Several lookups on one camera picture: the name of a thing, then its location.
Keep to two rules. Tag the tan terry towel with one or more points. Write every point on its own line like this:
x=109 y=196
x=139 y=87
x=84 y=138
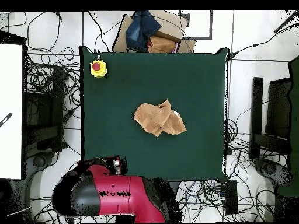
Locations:
x=151 y=116

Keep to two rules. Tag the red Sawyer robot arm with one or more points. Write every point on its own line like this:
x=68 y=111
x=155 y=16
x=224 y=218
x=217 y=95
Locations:
x=121 y=186

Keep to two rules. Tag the black flat bar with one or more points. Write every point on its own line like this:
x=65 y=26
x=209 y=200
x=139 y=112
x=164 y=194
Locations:
x=256 y=116

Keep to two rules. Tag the dark green table cloth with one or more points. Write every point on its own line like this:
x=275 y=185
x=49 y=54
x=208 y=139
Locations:
x=116 y=105

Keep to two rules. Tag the black equipment case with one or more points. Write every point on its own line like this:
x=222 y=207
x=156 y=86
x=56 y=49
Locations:
x=44 y=105

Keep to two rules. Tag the yellow emergency stop button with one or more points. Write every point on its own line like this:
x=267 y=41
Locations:
x=98 y=68

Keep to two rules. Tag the black power strip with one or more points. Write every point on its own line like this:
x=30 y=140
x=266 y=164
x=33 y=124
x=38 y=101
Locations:
x=231 y=196

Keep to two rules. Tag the white desk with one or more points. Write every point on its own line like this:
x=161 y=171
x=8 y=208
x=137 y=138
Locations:
x=10 y=93

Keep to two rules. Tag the folded tan towel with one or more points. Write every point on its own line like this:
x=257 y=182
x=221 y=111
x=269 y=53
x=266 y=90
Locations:
x=161 y=44

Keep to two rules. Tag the blue denim jeans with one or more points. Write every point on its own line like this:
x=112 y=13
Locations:
x=140 y=28

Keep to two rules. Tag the brown cardboard box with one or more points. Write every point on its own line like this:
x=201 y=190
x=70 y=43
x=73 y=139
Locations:
x=170 y=25

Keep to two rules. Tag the black box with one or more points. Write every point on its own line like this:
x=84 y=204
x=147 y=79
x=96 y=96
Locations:
x=279 y=105

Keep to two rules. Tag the green cloth on side table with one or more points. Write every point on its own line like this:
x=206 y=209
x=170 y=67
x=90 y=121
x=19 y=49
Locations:
x=294 y=116

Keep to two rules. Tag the black rod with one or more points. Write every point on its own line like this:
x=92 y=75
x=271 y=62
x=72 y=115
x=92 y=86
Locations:
x=286 y=22

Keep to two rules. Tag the black pedestal foot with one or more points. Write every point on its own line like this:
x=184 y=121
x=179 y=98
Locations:
x=39 y=161
x=271 y=169

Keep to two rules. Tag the black square metal frame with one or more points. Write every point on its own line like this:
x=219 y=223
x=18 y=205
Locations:
x=198 y=37

